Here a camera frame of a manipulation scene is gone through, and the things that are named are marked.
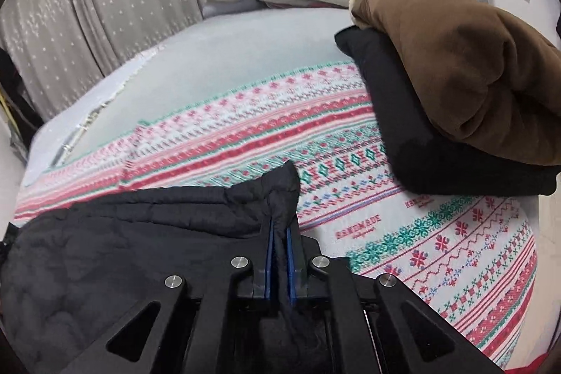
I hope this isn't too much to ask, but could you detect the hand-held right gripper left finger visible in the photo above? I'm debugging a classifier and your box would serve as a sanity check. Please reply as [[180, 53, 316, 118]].
[[57, 220, 276, 374]]

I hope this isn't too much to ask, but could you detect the black puffer jacket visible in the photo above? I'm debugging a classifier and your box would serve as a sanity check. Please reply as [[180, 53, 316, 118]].
[[0, 161, 334, 374]]

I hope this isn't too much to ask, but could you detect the black folded garment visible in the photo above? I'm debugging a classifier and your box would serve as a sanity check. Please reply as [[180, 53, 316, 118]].
[[334, 26, 561, 197]]

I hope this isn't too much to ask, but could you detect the brown jacket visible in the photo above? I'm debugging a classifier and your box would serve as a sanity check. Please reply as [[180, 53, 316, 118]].
[[348, 0, 561, 166]]

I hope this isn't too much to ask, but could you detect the patterned knit blanket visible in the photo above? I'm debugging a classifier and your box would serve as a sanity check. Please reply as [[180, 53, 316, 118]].
[[13, 61, 539, 370]]

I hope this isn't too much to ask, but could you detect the grey bed sheet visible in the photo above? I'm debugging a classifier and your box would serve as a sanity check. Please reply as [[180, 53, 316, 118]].
[[70, 6, 364, 164]]

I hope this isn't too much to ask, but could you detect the red cloth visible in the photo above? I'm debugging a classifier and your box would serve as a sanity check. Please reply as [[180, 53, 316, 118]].
[[504, 361, 555, 374]]

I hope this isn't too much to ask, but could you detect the yellow strap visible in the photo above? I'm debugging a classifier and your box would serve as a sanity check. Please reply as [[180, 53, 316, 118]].
[[0, 91, 20, 138]]

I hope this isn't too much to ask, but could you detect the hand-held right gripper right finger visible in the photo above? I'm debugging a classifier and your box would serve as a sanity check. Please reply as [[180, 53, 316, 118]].
[[286, 220, 505, 374]]

